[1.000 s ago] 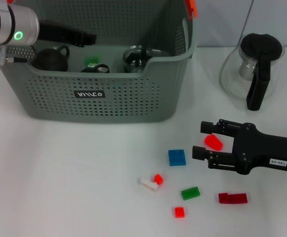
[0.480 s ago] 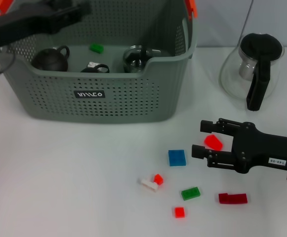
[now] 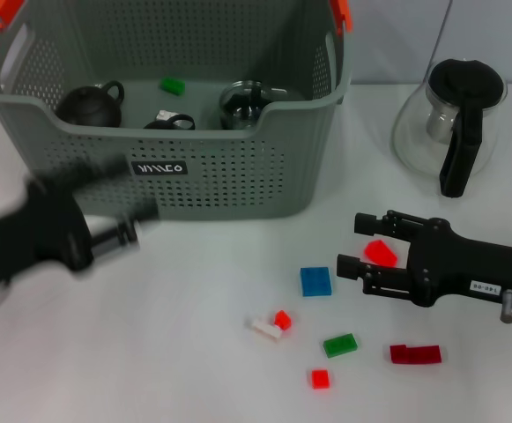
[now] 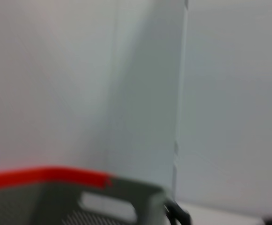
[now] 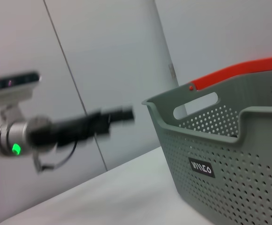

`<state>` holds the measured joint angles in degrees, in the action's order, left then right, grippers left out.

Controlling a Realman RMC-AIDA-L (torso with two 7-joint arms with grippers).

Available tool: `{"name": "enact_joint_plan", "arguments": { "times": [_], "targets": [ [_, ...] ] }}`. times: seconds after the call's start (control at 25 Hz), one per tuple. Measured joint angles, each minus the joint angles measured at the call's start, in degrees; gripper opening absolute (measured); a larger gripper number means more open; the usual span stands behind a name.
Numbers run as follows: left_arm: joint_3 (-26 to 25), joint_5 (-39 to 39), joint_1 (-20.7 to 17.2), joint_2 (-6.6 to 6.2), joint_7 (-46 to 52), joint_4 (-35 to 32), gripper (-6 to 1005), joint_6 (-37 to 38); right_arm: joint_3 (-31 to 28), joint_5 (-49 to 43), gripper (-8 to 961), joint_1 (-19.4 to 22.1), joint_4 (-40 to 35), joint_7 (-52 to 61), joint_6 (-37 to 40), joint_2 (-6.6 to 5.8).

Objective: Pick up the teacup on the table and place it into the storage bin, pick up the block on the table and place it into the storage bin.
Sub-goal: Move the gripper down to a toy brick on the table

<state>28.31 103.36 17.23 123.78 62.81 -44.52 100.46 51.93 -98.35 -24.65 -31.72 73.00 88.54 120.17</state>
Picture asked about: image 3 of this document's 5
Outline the orange-red square brick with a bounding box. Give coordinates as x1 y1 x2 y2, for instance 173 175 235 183
310 367 331 390

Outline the dark red toy brick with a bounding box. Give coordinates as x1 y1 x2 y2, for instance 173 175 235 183
389 342 442 365

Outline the orange-red sloped toy brick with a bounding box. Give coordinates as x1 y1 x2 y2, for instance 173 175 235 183
363 240 399 268

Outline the glass pitcher with black handle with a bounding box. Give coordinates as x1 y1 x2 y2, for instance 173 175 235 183
390 58 508 198

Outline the green toy brick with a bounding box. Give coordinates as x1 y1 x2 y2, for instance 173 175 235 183
159 77 187 96
323 331 358 358

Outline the glass teacup with black sleeve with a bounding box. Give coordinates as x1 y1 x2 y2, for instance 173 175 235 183
143 113 196 131
262 86 289 103
219 80 269 131

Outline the blue toy brick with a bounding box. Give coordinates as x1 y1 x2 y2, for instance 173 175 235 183
299 265 333 297

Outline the orange clamp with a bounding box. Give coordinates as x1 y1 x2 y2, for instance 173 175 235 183
0 0 24 32
329 0 353 36

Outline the grey perforated storage bin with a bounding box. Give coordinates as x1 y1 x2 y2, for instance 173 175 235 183
0 0 353 221

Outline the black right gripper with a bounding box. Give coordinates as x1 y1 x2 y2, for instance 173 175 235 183
336 209 512 308

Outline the black clay teapot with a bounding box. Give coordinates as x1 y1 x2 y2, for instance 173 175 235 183
56 80 126 129

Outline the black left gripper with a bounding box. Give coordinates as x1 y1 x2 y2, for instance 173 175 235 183
0 156 162 297

